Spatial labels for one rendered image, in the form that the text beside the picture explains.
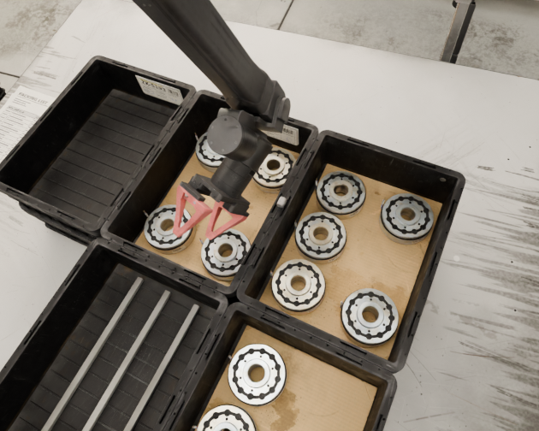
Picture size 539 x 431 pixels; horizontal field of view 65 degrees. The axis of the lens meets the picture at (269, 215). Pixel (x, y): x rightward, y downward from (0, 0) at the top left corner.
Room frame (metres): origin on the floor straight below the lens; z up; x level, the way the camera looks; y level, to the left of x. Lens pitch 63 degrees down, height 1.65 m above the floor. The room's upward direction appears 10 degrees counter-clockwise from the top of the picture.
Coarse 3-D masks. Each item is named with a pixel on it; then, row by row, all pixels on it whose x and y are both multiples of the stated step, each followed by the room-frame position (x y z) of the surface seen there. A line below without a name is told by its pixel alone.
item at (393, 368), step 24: (360, 144) 0.49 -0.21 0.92; (432, 168) 0.40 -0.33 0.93; (288, 192) 0.41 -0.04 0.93; (456, 192) 0.34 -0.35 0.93; (264, 240) 0.32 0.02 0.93; (432, 264) 0.22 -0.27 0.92; (240, 288) 0.23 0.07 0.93; (264, 312) 0.19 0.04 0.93; (408, 336) 0.11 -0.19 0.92; (384, 360) 0.08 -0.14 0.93
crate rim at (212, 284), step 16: (208, 96) 0.69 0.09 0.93; (176, 128) 0.61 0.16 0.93; (304, 128) 0.55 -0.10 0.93; (160, 144) 0.58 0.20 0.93; (304, 160) 0.47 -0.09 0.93; (144, 176) 0.51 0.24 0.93; (288, 176) 0.44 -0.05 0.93; (128, 192) 0.47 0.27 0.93; (272, 208) 0.38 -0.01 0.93; (112, 224) 0.41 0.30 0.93; (112, 240) 0.37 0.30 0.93; (256, 240) 0.32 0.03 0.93; (144, 256) 0.33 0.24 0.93; (160, 256) 0.32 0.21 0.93; (176, 272) 0.29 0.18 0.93; (192, 272) 0.28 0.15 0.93; (240, 272) 0.26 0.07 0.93; (224, 288) 0.24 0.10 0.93
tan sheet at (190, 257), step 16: (192, 160) 0.60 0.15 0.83; (208, 176) 0.54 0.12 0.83; (176, 192) 0.52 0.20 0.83; (256, 192) 0.48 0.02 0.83; (192, 208) 0.47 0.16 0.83; (256, 208) 0.44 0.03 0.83; (240, 224) 0.41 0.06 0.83; (256, 224) 0.40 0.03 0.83; (144, 240) 0.41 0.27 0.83; (192, 240) 0.39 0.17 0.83; (176, 256) 0.36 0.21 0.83; (192, 256) 0.36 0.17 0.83; (224, 256) 0.34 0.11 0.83
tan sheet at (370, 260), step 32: (384, 192) 0.42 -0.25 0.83; (352, 224) 0.36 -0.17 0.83; (288, 256) 0.32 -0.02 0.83; (352, 256) 0.29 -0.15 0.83; (384, 256) 0.28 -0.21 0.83; (416, 256) 0.27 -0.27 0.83; (352, 288) 0.23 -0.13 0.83; (384, 288) 0.21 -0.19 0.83; (320, 320) 0.18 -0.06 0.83; (384, 352) 0.10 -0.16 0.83
